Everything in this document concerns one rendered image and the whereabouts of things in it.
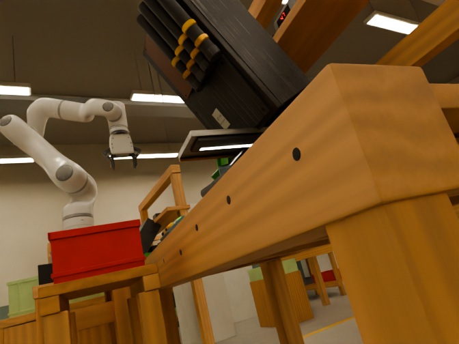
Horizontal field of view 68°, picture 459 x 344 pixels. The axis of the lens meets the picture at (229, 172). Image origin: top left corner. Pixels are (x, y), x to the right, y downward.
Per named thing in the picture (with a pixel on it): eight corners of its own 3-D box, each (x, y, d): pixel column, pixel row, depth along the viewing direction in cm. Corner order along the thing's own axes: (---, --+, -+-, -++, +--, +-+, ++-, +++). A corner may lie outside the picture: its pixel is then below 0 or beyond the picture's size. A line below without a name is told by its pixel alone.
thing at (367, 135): (382, 203, 29) (327, 61, 34) (147, 293, 159) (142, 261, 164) (480, 184, 35) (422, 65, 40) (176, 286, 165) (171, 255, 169)
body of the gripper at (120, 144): (130, 136, 161) (133, 158, 158) (107, 137, 157) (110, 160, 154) (131, 129, 155) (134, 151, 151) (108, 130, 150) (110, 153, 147)
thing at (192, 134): (192, 140, 93) (190, 130, 94) (179, 162, 107) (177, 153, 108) (307, 132, 109) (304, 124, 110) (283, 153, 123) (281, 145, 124)
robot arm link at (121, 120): (123, 122, 152) (130, 130, 161) (119, 97, 156) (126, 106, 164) (105, 126, 151) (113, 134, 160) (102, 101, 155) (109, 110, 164)
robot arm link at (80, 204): (56, 220, 134) (54, 166, 143) (76, 230, 152) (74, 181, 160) (87, 213, 135) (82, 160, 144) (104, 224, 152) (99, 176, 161)
